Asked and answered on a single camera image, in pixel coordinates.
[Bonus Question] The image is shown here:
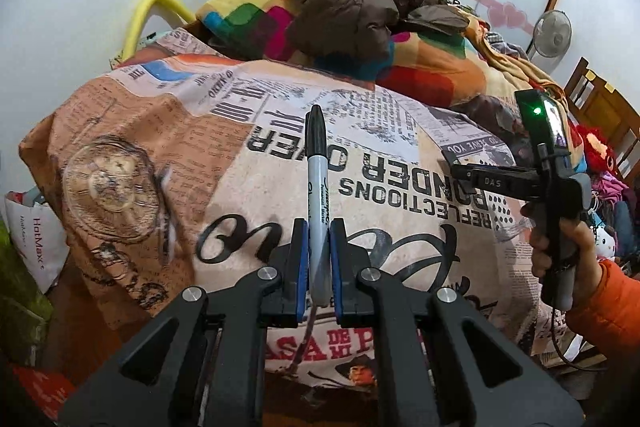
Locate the newspaper print bedspread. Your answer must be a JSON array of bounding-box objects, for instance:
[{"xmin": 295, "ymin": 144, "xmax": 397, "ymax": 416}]
[{"xmin": 19, "ymin": 27, "xmax": 556, "ymax": 408}]

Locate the red plush toy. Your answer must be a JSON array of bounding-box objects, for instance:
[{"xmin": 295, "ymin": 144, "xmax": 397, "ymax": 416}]
[{"xmin": 575, "ymin": 124, "xmax": 619, "ymax": 178}]

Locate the white shopping bag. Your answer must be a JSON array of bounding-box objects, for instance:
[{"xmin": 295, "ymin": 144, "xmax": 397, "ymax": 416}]
[{"xmin": 5, "ymin": 191, "xmax": 71, "ymax": 296}]

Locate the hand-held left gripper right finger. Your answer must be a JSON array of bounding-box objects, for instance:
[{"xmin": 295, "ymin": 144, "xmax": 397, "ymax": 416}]
[{"xmin": 330, "ymin": 217, "xmax": 586, "ymax": 427}]

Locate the black permanent marker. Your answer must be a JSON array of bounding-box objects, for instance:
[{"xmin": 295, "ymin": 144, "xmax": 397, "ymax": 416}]
[{"xmin": 305, "ymin": 104, "xmax": 332, "ymax": 308}]

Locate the yellow padded tube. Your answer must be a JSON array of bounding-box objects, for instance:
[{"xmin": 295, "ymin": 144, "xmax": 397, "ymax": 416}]
[{"xmin": 122, "ymin": 0, "xmax": 196, "ymax": 60}]

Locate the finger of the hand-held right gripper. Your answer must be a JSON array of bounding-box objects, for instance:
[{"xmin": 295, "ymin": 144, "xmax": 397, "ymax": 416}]
[{"xmin": 450, "ymin": 163, "xmax": 543, "ymax": 198}]

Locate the person's right hand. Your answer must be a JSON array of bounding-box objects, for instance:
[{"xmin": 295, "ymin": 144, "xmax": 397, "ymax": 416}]
[{"xmin": 520, "ymin": 202, "xmax": 603, "ymax": 308}]

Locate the person's right forearm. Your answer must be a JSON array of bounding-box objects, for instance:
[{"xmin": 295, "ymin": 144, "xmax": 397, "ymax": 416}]
[{"xmin": 565, "ymin": 259, "xmax": 640, "ymax": 364}]

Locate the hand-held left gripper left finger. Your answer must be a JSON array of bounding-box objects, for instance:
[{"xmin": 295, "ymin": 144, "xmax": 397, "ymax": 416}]
[{"xmin": 57, "ymin": 218, "xmax": 308, "ymax": 427}]

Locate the red patterned bag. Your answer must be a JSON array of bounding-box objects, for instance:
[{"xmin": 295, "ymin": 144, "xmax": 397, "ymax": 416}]
[{"xmin": 12, "ymin": 364, "xmax": 77, "ymax": 424}]

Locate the green patterned cloth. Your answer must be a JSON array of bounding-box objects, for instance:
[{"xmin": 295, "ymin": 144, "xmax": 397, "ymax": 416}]
[{"xmin": 0, "ymin": 217, "xmax": 54, "ymax": 364}]

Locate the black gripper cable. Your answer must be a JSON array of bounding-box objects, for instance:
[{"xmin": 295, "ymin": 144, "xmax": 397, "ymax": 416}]
[{"xmin": 549, "ymin": 302, "xmax": 608, "ymax": 367}]

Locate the white cat plush toy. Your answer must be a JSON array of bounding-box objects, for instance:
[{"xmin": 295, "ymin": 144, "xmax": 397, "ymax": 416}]
[{"xmin": 592, "ymin": 222, "xmax": 622, "ymax": 264}]

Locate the pile of purple clothes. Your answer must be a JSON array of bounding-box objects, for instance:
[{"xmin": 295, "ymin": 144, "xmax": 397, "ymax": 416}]
[{"xmin": 590, "ymin": 169, "xmax": 640, "ymax": 258}]

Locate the brown puffer jacket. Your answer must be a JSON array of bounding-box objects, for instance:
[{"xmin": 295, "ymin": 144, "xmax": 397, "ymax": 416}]
[{"xmin": 280, "ymin": 0, "xmax": 471, "ymax": 68}]

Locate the white standing fan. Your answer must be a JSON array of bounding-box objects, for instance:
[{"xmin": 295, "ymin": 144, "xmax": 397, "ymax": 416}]
[{"xmin": 527, "ymin": 9, "xmax": 573, "ymax": 68}]

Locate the brown wooden chair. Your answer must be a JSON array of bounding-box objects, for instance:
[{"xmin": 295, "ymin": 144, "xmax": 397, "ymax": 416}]
[{"xmin": 562, "ymin": 57, "xmax": 640, "ymax": 168}]

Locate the colourful patchwork blanket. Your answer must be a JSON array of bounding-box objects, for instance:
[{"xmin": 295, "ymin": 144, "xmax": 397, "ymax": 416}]
[{"xmin": 195, "ymin": 0, "xmax": 581, "ymax": 128}]

